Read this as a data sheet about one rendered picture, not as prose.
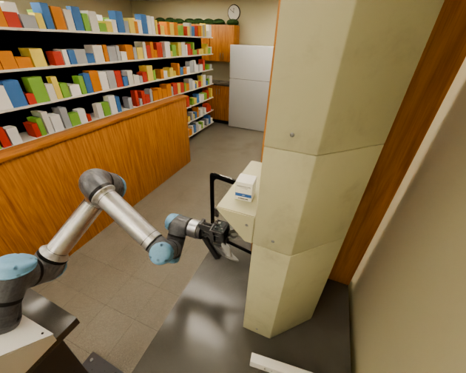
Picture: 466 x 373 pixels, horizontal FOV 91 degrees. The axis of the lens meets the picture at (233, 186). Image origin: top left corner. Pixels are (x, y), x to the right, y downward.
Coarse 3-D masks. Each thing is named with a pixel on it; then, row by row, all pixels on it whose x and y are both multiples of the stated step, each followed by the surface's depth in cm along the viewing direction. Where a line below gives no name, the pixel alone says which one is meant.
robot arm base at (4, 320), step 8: (0, 304) 76; (8, 304) 77; (16, 304) 80; (0, 312) 76; (8, 312) 77; (16, 312) 80; (0, 320) 75; (8, 320) 77; (16, 320) 80; (0, 328) 75; (8, 328) 77
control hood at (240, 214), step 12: (252, 168) 83; (228, 192) 69; (228, 204) 64; (240, 204) 64; (252, 204) 65; (228, 216) 63; (240, 216) 62; (252, 216) 60; (240, 228) 64; (252, 228) 62; (252, 240) 65
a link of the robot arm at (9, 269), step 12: (0, 264) 76; (12, 264) 78; (24, 264) 80; (36, 264) 84; (0, 276) 75; (12, 276) 77; (24, 276) 80; (36, 276) 85; (0, 288) 75; (12, 288) 77; (24, 288) 81; (0, 300) 75; (12, 300) 78
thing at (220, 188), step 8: (224, 176) 101; (216, 184) 105; (224, 184) 103; (232, 184) 100; (216, 192) 108; (224, 192) 105; (216, 200) 110; (232, 240) 118; (240, 240) 114; (248, 248) 114
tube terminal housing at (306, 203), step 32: (288, 160) 48; (320, 160) 47; (352, 160) 51; (288, 192) 52; (320, 192) 52; (352, 192) 58; (256, 224) 61; (288, 224) 57; (320, 224) 60; (256, 256) 67; (288, 256) 62; (320, 256) 69; (256, 288) 75; (288, 288) 72; (320, 288) 82; (256, 320) 85; (288, 320) 86
